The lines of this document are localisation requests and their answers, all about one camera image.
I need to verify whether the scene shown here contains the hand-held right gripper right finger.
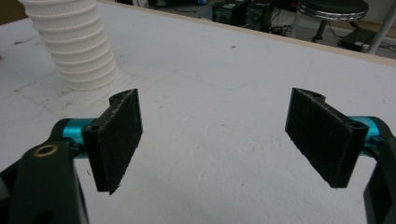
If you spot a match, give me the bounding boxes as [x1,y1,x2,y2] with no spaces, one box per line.
[284,87,381,189]

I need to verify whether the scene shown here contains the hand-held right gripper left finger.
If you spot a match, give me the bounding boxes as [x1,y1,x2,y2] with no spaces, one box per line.
[62,88,144,196]

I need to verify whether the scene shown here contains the stack of white ribbed cups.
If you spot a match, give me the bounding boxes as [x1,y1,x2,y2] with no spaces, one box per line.
[18,0,120,91]

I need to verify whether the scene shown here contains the black box on floor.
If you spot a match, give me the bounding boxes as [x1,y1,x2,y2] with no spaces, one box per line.
[338,28,378,52]

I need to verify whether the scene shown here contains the black round stool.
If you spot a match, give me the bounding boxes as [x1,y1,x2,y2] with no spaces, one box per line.
[290,0,370,44]

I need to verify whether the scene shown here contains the white metal table leg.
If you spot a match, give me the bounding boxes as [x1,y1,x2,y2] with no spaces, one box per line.
[366,0,396,54]

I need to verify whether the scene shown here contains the black computer case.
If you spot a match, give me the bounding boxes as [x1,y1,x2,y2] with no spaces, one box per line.
[212,0,275,33]

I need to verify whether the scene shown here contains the black floor cables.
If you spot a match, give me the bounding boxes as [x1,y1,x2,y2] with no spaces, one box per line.
[268,8,295,37]

